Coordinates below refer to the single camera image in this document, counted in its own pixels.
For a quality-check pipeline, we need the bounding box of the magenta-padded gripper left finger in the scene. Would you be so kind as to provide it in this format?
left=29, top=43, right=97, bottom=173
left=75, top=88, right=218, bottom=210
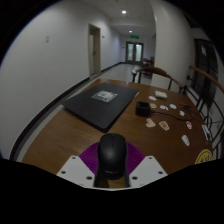
left=56, top=142, right=100, bottom=188

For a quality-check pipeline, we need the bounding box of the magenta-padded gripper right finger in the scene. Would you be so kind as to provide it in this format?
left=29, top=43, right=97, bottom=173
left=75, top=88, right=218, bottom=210
left=125, top=142, right=169, bottom=188

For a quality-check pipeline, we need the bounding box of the black computer mouse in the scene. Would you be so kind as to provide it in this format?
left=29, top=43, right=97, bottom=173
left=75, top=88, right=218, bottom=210
left=96, top=133, right=129, bottom=181

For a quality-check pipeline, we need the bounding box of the round yellow mouse pad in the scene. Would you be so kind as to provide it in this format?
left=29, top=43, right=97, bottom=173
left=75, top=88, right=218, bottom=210
left=194, top=148, right=214, bottom=165

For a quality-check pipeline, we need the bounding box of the small beige sticker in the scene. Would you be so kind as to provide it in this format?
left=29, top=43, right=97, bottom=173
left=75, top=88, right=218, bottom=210
left=145, top=118, right=157, bottom=129

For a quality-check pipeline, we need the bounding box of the small orange white sticker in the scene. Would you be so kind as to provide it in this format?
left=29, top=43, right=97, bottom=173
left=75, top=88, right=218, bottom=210
left=158, top=120, right=170, bottom=131

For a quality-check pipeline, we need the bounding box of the small black box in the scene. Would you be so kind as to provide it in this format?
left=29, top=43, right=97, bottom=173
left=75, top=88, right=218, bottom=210
left=135, top=100, right=152, bottom=117

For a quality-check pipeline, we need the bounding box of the black closed laptop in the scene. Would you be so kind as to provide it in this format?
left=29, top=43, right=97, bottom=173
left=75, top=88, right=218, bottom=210
left=62, top=82, right=140, bottom=133

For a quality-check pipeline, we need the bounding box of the flat white rectangular device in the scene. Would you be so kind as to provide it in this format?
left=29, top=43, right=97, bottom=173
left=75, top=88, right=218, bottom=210
left=201, top=124, right=213, bottom=141

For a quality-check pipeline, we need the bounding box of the small beige packet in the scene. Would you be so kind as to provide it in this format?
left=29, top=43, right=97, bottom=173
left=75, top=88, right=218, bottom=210
left=154, top=90, right=168, bottom=99

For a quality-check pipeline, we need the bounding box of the curved wooden chair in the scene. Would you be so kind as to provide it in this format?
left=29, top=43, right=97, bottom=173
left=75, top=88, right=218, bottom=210
left=131, top=65, right=188, bottom=94

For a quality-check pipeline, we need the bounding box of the black railing with wooden handrail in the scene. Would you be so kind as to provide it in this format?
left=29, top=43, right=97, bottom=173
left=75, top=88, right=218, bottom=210
left=181, top=64, right=224, bottom=161

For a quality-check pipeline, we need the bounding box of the glass double door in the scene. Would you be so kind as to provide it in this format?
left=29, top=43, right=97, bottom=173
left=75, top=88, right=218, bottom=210
left=125, top=41, right=145, bottom=65

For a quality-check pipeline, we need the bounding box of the dark window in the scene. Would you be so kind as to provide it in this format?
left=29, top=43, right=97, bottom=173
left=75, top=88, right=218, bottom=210
left=193, top=38, right=218, bottom=101

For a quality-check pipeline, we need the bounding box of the wooden side door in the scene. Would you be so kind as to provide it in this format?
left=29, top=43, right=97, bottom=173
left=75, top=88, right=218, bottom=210
left=87, top=23, right=102, bottom=77

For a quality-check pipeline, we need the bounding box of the black cable connector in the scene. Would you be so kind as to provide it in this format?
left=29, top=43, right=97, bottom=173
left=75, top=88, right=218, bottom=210
left=179, top=103, right=193, bottom=112

